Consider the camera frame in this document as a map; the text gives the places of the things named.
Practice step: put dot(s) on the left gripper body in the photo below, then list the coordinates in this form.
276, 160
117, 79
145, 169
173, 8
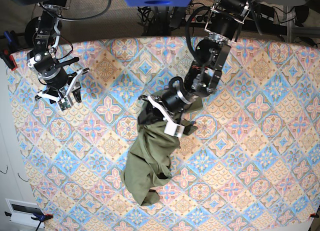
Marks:
173, 103

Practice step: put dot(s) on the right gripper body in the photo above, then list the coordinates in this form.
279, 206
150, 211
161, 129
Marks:
62, 84

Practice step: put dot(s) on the olive green t-shirt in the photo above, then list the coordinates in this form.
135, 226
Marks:
148, 163

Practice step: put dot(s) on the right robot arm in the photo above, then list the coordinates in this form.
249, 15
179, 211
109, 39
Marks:
42, 59

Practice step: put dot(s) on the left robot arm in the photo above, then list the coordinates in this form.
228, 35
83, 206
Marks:
225, 21

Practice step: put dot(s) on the red black clamp upper left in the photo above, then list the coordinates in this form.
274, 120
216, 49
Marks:
8, 59

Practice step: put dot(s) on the black round stool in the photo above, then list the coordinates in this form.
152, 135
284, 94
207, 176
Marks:
30, 32

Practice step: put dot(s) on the patterned tablecloth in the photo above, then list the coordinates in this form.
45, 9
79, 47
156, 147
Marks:
252, 164

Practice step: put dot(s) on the white power strip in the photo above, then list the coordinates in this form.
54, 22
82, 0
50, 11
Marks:
200, 19

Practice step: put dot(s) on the blue clamp lower left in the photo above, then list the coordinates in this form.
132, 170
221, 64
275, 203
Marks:
37, 217

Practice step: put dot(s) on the red clamp lower right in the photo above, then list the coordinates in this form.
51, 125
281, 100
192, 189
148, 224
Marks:
314, 215

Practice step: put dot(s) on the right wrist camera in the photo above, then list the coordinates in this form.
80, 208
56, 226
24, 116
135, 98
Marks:
64, 103

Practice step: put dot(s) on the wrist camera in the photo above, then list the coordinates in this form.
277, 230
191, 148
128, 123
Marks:
64, 103
173, 129

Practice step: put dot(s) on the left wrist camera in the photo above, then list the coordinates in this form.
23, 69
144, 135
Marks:
173, 129

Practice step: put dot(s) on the white wall outlet box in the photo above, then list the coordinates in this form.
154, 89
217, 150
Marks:
21, 212

